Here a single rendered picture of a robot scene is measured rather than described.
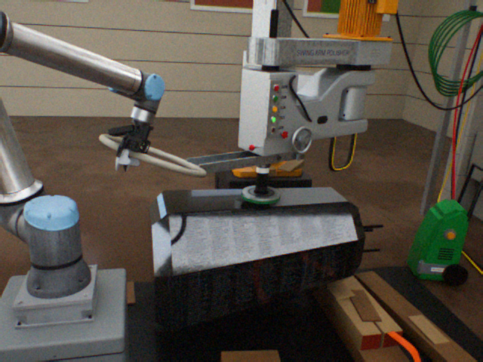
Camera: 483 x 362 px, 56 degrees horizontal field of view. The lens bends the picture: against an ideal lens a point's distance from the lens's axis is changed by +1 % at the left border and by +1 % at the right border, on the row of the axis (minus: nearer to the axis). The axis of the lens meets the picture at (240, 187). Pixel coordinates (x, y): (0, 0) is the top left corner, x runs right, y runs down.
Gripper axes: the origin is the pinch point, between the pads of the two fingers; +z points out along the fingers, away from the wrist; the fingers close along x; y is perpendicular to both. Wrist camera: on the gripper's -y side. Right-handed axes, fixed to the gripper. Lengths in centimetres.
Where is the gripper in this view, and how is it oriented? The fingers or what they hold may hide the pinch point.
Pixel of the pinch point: (120, 167)
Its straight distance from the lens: 184.4
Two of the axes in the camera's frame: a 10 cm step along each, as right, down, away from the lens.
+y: 8.9, 3.6, -2.9
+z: -3.4, 9.3, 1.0
